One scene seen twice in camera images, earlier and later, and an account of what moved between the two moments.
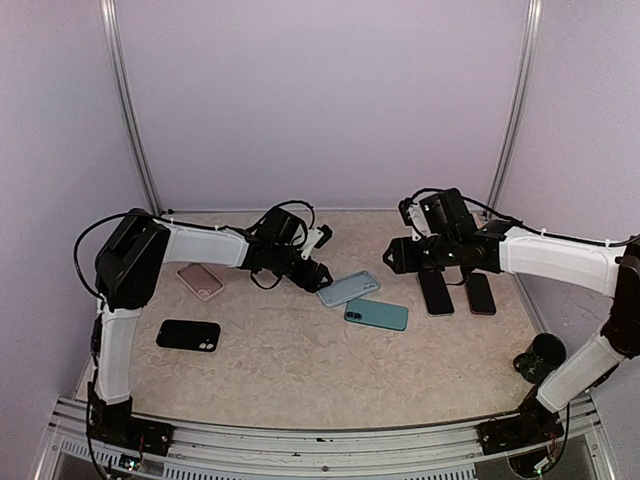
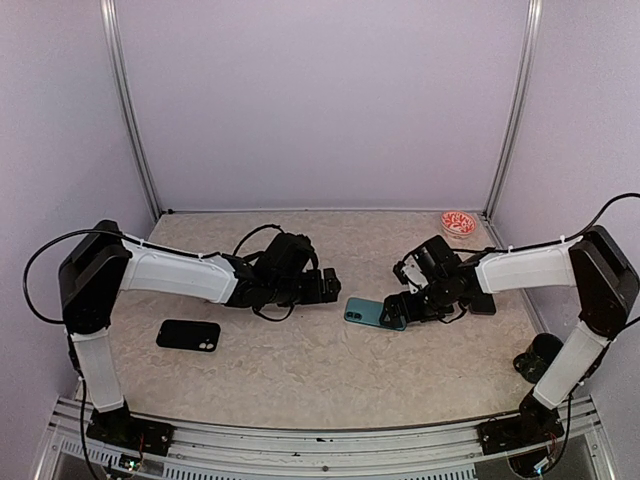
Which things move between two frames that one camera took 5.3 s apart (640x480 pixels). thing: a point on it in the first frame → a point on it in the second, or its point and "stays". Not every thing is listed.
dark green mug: (546, 352) stays
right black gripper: (405, 260) → (392, 303)
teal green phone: (377, 314) stays
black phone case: (202, 336) stays
